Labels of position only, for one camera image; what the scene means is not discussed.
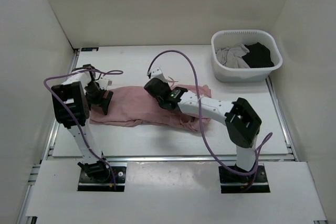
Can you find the grey garment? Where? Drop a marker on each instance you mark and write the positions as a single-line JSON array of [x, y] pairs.
[[232, 57]]

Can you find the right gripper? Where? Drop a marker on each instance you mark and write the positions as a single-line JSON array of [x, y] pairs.
[[165, 83]]

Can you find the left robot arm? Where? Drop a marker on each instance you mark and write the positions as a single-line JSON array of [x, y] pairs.
[[72, 101]]

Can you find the black label strip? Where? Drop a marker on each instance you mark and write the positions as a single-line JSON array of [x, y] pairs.
[[89, 49]]

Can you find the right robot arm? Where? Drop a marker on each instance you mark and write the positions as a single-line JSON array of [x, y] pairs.
[[241, 120]]

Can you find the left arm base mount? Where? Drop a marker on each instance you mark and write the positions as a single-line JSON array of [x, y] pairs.
[[118, 178]]

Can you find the white plastic basket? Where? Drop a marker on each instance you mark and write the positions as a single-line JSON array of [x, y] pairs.
[[235, 37]]

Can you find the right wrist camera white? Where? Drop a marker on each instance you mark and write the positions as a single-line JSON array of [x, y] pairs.
[[156, 73]]

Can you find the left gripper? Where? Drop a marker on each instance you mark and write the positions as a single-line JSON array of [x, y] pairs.
[[105, 103]]

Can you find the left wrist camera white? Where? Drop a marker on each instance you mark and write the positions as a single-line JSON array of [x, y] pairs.
[[105, 83]]

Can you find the pink trousers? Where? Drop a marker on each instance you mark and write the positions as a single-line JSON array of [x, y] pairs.
[[131, 106]]

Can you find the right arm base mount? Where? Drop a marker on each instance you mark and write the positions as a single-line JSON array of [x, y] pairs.
[[234, 184]]

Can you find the black garment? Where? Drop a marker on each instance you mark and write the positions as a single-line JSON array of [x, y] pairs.
[[258, 56]]

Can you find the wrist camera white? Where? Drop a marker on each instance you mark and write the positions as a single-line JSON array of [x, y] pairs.
[[105, 83], [156, 73]]

